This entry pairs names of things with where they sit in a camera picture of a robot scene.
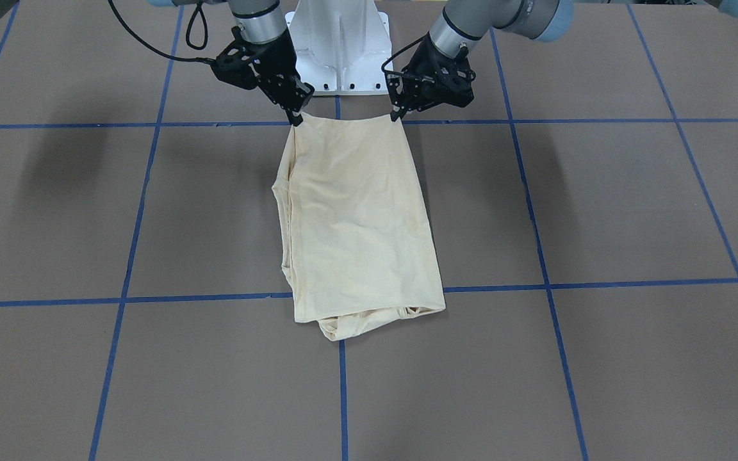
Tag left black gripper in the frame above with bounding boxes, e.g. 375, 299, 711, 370
387, 35, 453, 122

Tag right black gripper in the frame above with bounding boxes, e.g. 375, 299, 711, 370
255, 29, 315, 126

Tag cream long-sleeve graphic shirt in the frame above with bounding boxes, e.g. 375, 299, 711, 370
272, 113, 446, 342

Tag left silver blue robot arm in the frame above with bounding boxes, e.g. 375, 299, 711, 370
383, 1, 574, 122

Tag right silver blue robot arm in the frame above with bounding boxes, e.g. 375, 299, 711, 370
0, 1, 315, 127

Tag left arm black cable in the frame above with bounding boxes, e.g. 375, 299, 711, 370
381, 35, 427, 81

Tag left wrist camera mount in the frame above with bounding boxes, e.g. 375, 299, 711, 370
436, 58, 475, 108

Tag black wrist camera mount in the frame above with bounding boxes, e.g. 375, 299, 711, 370
209, 41, 258, 90

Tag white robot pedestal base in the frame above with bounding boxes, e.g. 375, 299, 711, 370
285, 1, 392, 97

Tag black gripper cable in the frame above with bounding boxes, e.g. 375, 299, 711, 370
108, 0, 222, 65

